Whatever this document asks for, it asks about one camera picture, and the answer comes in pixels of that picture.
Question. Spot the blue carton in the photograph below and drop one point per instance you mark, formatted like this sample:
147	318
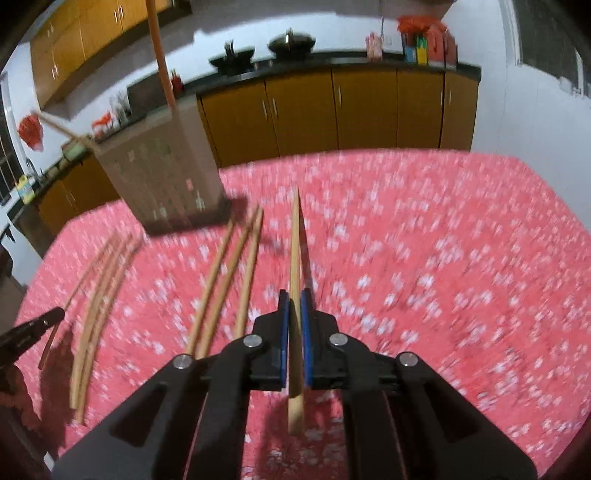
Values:
410	54

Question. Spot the wooden kitchen cabinets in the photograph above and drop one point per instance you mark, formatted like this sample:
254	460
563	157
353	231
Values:
92	32
369	110

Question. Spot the black kitchen countertop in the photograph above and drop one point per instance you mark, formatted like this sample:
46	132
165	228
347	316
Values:
360	62

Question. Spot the black wok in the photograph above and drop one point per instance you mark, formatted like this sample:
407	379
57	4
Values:
233	57

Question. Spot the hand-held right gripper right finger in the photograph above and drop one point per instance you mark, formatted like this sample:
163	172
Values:
307	325

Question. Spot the brown cutting board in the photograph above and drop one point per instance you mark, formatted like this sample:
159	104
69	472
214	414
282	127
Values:
147	98

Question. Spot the wooden lower kitchen cabinets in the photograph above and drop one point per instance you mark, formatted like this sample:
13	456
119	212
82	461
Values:
369	110

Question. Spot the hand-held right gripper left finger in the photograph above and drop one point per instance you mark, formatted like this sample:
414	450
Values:
284	323

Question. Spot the black pot with lid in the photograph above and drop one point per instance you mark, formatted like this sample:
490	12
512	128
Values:
292	45

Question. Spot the yellow detergent bottle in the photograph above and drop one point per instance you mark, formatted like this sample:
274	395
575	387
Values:
26	189

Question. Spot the small red bottle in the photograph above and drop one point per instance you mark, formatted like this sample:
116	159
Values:
176	82

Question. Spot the barred window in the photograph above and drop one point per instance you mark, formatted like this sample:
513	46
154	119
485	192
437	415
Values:
549	41
7	152

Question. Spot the red sauce bottle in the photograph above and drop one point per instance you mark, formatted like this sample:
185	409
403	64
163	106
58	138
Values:
450	50
436	48

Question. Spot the red hanging plastic bag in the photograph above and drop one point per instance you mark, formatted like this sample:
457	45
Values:
31	131

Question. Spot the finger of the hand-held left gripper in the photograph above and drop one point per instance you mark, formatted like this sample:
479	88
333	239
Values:
32	328

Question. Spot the wooden upper kitchen cabinets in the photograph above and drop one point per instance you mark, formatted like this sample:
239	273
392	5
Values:
92	32

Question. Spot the beige perforated utensil holder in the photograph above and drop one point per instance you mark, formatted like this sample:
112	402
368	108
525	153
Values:
157	175

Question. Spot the pink bottle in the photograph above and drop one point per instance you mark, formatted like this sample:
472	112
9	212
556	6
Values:
375	46

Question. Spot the red bag on counter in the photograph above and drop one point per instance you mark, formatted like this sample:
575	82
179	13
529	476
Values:
102	121

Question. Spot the yellow green carton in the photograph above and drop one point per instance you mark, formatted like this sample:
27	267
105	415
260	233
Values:
421	50

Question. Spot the red floral tablecloth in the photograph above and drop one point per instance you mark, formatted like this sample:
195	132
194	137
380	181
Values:
415	277

